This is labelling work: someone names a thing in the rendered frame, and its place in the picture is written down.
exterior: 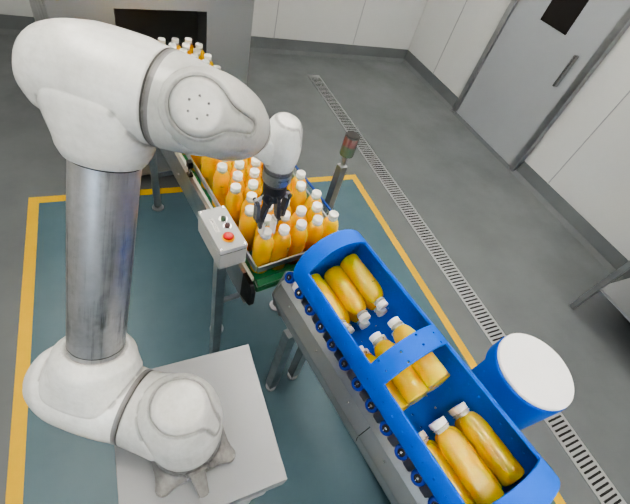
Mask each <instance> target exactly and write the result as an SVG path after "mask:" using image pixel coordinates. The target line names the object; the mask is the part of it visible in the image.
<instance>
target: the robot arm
mask: <svg viewBox="0 0 630 504"><path fill-rule="evenodd" d="M12 70H13V74H14V77H15V80H16V82H17V84H18V85H19V87H20V88H21V90H22V92H23V93H24V94H25V96H26V97H27V98H28V99H29V101H30V102H31V103H32V104H33V105H35V106H36V107H37V108H39V109H40V111H41V113H42V116H43V118H44V120H45V122H46V124H47V127H48V129H49V131H50V133H51V136H52V139H53V142H54V145H55V146H56V148H57V149H58V151H59V152H60V154H61V155H62V156H63V157H64V158H65V159H66V336H64V337H63V338H62V339H60V340H59V341H58V342H57V343H56V344H55V345H54V346H52V347H50V348H49V349H47V350H45V351H44V352H42V353H41V354H40V355H39V356H38V357H37V358H36V359H35V360H34V362H33V363H32V364H31V366H30V367H29V369H28V370H27V372H26V374H25V377H24V380H23V389H22V393H23V398H24V400H25V402H26V404H27V405H28V407H29V408H30V409H31V411H32V412H33V413H34V414H36V415H37V416H38V417H39V418H40V419H42V420H43V421H45V422H46V423H48V424H51V425H53V426H55V427H57V428H60V429H62V430H64V431H67V432H70V433H72V434H75V435H78V436H81V437H84V438H88V439H91V440H95V441H98V442H103V443H108V444H112V445H115V446H118V447H121V448H123V449H125V450H128V451H130V452H132V453H134V454H137V455H139V456H141V457H143V458H145V459H147V460H149V461H151V464H152V468H153V472H154V476H155V493H156V495H157V496H158V497H160V498H164V497H166V496H167V495H169V494H170V493H171V492H172V491H173V490H174V489H175V488H177V487H178V486H180V485H182V484H184V483H186V482H188V481H190V480H191V481H192V483H193V485H194V487H195V490H196V492H197V494H198V496H199V498H200V497H201V498H203V497H205V496H207V495H208V493H210V492H209V487H208V481H207V476H206V472H207V471H209V470H211V469H213V468H215V467H217V466H219V465H222V464H228V463H231V462H232V461H233V460H234V459H235V455H236V453H235V450H234V449H233V447H232V446H231V445H230V443H229V441H228V439H227V436H226V433H225V431H224V428H223V411H222V406H221V402H220V399H219V397H218V395H217V393H216V391H215V390H214V388H213V387H212V386H211V385H210V384H209V383H208V382H207V381H205V380H204V379H202V378H201V377H199V376H196V375H194V374H190V373H168V372H161V371H155V370H152V369H149V368H147V367H144V366H143V361H142V359H141V357H140V354H139V352H138V347H137V344H136V342H135V340H134V339H133V338H132V337H131V336H130V335H129V334H127V322H128V312H129V301H130V291H131V280H132V270H133V259H134V249H135V238H136V228H137V217H138V207H139V196H140V186H141V176H142V169H143V168H144V167H145V166H146V165H147V164H148V163H149V162H150V160H151V159H152V157H153V155H154V152H155V150H156V149H157V148H161V149H164V150H169V151H173V152H178V153H183V154H189V155H195V156H206V157H210V158H213V159H218V160H224V161H240V160H244V159H247V158H250V157H254V158H256V159H258V160H259V161H261V162H262V163H263V172H262V179H263V187H262V188H263V192H262V193H261V196H260V197H258V198H257V199H256V197H254V198H253V202H254V210H253V219H254V220H255V222H256V223H257V227H258V233H259V234H260V236H261V237H263V235H264V230H265V225H266V222H265V218H266V216H267V213H268V211H269V208H271V206H272V204H274V214H272V216H271V222H270V227H269V228H270V229H271V230H272V233H273V234H275V230H276V225H277V224H278V222H279V221H280V220H281V218H280V217H281V216H282V217H284V216H285V214H286V210H287V207H288V204H289V201H290V199H291V197H292V194H291V192H290V191H289V190H287V186H288V185H289V184H290V183H291V179H292V175H293V172H294V167H295V165H296V164H297V162H298V159H299V156H300V152H301V146H302V137H303V129H302V124H301V122H300V120H299V119H298V118H297V117H296V116H294V115H292V114H290V113H287V112H279V113H277V114H275V115H274V116H273V117H272V118H271V119H270V120H269V116H268V114H267V112H266V109H265V107H264V105H263V103H262V101H261V100H260V99H259V97H258V96H257V95H256V94H255V93H254V92H253V91H252V90H251V89H250V88H249V87H247V86H246V85H245V84H244V83H242V82H241V81H240V80H238V79H237V78H235V77H233V76H232V75H230V74H228V73H226V72H224V71H221V70H219V69H217V68H215V67H213V66H211V65H209V64H208V63H206V62H204V61H202V60H200V59H198V58H196V57H194V56H192V55H189V54H187V53H185V52H182V51H180V50H177V49H175V48H172V47H170V46H167V45H165V44H163V43H161V42H159V41H157V40H155V39H153V38H151V37H148V36H146V35H143V34H140V33H137V32H134V31H131V30H128V29H124V28H121V27H118V26H114V25H111V24H107V23H103V22H100V21H95V20H87V19H76V18H52V19H45V20H40V21H37V22H34V23H32V24H30V25H28V26H27V27H26V28H25V29H24V30H22V31H21V32H20V34H19V35H18V36H17V38H16V40H15V42H14V45H13V49H12ZM281 199H282V201H281ZM262 200H263V205H262V207H261V206H260V205H261V201H262Z"/></svg>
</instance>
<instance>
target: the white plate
mask: <svg viewBox="0 0 630 504"><path fill-rule="evenodd" d="M497 359H498V363H499V367H500V370H501V372H502V374H503V376H504V378H505V379H506V381H507V382H508V384H509V385H510V386H511V387H512V389H513V390H514V391H515V392H516V393H517V394H518V395H519V396H520V397H522V398H523V399H524V400H526V401H527V402H528V403H530V404H532V405H534V406H535V407H538V408H540V409H543V410H547V411H559V410H562V409H564V408H566V407H567V406H569V405H570V403H571V402H572V400H573V397H574V383H573V379H572V376H571V374H570V372H569V370H568V368H567V366H566V364H565V363H564V362H563V360H562V359H561V358H560V356H559V355H558V354H557V353H556V352H555V351H554V350H553V349H552V348H551V347H549V346H548V345H547V344H545V343H544V342H542V341H541V340H539V339H537V338H535V337H533V336H530V335H527V334H522V333H514V334H510V335H508V336H506V337H505V338H503V339H502V340H501V342H500V343H499V346H498V350H497Z"/></svg>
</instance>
